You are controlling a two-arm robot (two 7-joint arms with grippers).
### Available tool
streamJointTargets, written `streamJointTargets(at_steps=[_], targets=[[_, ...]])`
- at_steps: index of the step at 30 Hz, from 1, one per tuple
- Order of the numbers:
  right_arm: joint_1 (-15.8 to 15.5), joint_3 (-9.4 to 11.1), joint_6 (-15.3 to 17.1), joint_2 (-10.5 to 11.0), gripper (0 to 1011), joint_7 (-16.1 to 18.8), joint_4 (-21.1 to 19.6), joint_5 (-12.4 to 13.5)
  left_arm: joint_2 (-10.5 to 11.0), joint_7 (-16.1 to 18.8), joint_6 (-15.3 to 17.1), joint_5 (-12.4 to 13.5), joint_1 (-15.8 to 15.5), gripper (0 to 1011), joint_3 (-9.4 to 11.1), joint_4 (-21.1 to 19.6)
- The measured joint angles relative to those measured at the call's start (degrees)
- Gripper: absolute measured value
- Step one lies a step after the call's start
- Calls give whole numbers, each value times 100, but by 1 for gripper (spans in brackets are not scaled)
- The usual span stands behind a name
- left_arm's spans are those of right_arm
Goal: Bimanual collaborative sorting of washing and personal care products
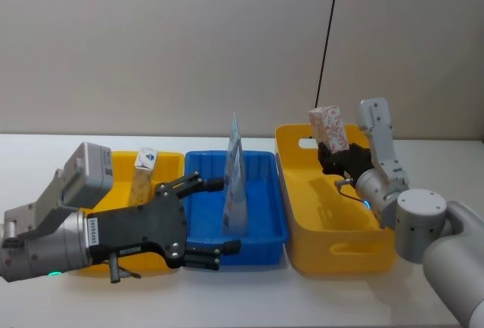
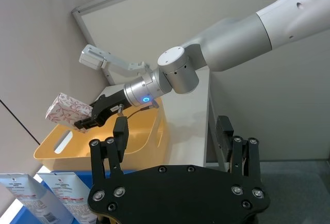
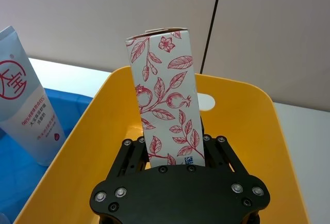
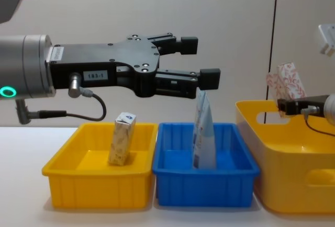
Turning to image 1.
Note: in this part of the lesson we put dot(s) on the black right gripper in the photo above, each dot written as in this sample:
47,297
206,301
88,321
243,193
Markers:
353,163

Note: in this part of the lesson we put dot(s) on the blue plastic bin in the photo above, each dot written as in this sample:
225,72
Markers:
264,199

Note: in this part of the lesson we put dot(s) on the blue and white pouch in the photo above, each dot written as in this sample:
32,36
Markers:
235,192

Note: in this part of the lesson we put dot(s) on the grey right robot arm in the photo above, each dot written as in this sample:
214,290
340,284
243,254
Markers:
419,207

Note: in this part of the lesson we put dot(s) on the tall yellow plastic bin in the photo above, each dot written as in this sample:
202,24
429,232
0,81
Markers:
332,229

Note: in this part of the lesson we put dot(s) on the red floral patterned carton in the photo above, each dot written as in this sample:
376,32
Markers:
329,127

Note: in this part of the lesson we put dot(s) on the shallow yellow plastic bin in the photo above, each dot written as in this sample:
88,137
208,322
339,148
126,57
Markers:
125,165

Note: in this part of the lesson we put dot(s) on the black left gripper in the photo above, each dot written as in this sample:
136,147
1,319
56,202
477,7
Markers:
143,228

